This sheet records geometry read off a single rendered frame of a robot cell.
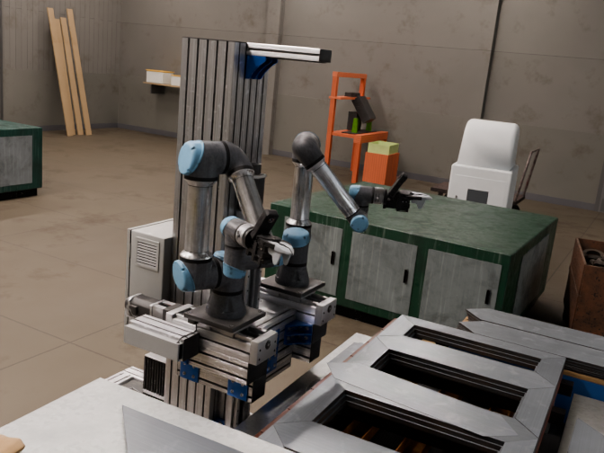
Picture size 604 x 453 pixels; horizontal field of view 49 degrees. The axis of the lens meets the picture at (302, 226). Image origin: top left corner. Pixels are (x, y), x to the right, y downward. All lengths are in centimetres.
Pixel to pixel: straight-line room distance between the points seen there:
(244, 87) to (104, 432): 141
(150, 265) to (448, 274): 273
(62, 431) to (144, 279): 122
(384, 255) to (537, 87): 782
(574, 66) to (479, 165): 507
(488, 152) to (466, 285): 302
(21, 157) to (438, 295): 570
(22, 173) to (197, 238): 677
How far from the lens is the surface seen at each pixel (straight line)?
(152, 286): 287
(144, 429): 174
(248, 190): 230
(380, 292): 527
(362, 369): 261
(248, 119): 267
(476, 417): 243
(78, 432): 179
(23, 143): 897
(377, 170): 1171
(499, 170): 767
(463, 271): 499
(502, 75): 1270
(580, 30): 1252
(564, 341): 335
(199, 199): 232
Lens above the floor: 197
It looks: 14 degrees down
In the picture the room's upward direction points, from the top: 6 degrees clockwise
